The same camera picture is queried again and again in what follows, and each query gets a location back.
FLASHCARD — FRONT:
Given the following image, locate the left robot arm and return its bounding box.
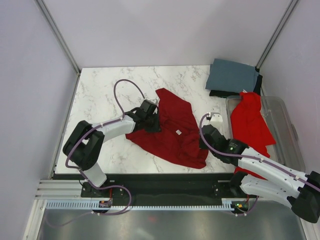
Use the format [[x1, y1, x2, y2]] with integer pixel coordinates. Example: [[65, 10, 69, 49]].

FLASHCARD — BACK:
[[62, 99, 161, 197]]

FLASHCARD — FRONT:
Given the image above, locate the white slotted cable duct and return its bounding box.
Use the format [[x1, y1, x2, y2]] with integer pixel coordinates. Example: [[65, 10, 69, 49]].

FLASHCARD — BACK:
[[45, 199, 250, 211]]

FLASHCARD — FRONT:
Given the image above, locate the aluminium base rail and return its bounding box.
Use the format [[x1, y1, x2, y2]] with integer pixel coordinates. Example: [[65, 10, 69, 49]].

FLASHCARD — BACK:
[[37, 178, 308, 201]]

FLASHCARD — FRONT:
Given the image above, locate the clear plastic bin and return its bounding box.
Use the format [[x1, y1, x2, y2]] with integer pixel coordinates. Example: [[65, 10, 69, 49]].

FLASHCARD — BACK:
[[226, 95, 306, 172]]

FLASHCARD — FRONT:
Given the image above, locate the folded black t-shirt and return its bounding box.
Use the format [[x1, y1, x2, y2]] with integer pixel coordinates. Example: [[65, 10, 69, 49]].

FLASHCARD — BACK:
[[209, 67, 263, 98]]

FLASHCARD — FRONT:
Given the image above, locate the aluminium frame post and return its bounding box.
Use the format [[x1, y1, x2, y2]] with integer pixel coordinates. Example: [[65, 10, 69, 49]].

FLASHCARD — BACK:
[[255, 0, 300, 69], [35, 0, 81, 76]]

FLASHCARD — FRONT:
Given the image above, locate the bright red t-shirt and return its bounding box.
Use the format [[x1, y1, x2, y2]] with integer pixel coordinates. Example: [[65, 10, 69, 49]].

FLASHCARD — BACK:
[[229, 91, 277, 158]]

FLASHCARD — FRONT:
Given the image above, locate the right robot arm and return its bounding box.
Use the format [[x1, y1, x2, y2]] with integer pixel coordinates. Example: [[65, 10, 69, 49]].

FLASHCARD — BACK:
[[199, 124, 320, 224]]

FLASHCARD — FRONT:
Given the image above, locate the right aluminium frame post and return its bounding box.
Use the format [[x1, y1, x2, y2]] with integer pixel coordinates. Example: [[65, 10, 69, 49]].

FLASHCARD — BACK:
[[255, 0, 300, 69]]

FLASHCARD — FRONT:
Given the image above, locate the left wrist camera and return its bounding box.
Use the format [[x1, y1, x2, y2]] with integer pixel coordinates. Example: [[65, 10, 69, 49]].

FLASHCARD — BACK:
[[140, 99, 157, 115]]

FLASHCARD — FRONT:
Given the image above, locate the dark red t-shirt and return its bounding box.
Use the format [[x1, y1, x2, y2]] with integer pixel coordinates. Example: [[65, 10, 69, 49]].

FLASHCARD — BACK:
[[125, 88, 209, 169]]

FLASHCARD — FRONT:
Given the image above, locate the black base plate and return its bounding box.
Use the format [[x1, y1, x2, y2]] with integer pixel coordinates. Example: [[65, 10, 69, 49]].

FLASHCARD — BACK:
[[81, 173, 247, 205]]

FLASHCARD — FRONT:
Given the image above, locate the left aluminium frame post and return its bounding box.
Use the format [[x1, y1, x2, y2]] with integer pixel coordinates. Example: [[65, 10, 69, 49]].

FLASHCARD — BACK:
[[35, 0, 81, 76]]

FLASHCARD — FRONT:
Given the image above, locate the folded grey-blue t-shirt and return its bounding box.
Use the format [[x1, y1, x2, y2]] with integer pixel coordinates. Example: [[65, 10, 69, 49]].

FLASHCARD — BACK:
[[205, 58, 259, 93]]

